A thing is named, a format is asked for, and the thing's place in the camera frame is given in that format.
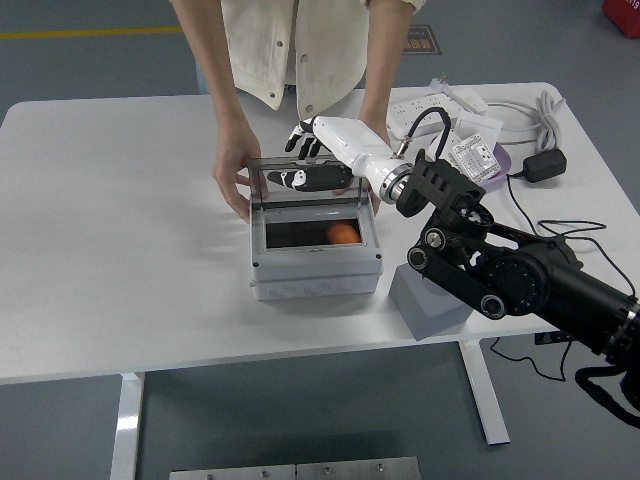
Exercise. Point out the white power strip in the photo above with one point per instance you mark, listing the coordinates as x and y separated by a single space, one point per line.
415 107

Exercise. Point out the black power strip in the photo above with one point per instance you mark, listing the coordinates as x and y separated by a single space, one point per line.
547 338

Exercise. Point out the person's right forearm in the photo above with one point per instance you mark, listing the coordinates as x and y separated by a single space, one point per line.
217 75

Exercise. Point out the white flat card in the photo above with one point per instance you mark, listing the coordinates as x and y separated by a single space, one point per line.
450 136

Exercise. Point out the grey plastic junction box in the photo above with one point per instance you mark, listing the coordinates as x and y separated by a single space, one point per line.
310 272

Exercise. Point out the person's left hand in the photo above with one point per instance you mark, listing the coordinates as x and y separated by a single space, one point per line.
377 131

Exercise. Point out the black power adapter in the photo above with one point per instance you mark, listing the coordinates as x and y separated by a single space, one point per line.
545 165

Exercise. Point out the person's right hand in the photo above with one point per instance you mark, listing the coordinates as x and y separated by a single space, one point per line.
232 165

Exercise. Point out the grey foam holder block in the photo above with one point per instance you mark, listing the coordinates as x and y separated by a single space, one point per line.
425 315

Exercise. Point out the smoky transparent box lid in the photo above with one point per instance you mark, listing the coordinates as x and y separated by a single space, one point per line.
257 182

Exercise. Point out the small white rectangular box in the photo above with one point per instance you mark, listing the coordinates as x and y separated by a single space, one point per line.
471 101

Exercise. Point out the person's left forearm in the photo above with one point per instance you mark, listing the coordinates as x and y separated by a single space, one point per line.
385 70

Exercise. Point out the grey metal plate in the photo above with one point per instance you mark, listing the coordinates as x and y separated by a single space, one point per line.
232 475
357 470

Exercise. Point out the white square frame card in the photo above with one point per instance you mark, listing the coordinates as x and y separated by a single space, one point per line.
480 124

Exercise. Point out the orange cylindrical battery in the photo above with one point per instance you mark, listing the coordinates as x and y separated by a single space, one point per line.
342 235

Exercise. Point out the red object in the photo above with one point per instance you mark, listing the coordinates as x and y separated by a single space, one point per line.
625 15

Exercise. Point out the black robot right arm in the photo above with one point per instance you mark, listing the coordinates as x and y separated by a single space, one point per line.
525 285

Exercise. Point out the person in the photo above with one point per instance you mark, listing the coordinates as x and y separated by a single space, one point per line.
260 50

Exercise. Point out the white wall socket panel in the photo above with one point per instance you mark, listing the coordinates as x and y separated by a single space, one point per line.
475 157

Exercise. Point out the black gold floor sign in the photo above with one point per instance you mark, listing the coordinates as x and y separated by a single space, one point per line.
422 42

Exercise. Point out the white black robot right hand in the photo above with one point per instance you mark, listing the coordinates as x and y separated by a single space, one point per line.
350 140

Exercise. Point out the white power plug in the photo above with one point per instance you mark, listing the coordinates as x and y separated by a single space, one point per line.
441 84

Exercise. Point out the white table leg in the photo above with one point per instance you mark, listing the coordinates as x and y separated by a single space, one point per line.
482 395
127 425

